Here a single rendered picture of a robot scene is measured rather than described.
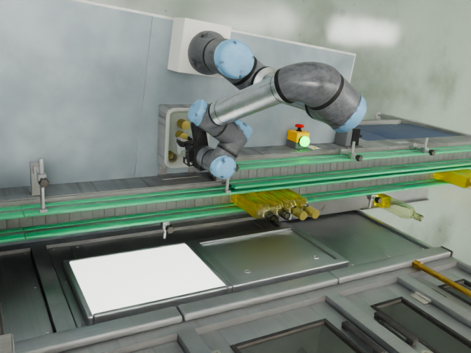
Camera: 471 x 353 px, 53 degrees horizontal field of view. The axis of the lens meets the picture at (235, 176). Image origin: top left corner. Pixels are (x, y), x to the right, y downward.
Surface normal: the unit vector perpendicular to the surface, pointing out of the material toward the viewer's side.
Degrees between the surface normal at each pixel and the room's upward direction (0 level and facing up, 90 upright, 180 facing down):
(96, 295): 90
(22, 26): 0
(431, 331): 90
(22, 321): 90
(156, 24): 0
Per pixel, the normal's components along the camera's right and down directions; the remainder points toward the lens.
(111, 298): 0.08, -0.95
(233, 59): 0.38, 0.25
